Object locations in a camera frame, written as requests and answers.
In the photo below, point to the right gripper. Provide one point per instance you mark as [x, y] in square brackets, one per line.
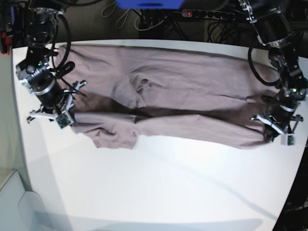
[54, 100]

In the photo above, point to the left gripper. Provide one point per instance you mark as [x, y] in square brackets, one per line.
[279, 117]

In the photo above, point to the mauve t-shirt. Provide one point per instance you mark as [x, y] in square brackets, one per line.
[157, 92]

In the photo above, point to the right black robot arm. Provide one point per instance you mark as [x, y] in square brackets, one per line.
[38, 73]

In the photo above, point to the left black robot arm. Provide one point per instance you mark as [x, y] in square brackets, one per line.
[274, 31]

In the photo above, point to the red and black clamp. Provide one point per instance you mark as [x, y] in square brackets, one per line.
[5, 43]

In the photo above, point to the grey rounded bin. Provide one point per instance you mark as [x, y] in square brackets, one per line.
[20, 210]

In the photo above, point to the blue plastic box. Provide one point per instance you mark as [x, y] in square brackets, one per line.
[150, 4]

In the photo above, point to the black power strip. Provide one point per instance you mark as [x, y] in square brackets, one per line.
[212, 15]

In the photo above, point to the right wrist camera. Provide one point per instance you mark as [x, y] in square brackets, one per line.
[64, 119]

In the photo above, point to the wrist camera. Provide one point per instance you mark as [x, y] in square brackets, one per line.
[64, 119]
[288, 139]

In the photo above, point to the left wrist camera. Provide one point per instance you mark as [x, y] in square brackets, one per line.
[288, 139]

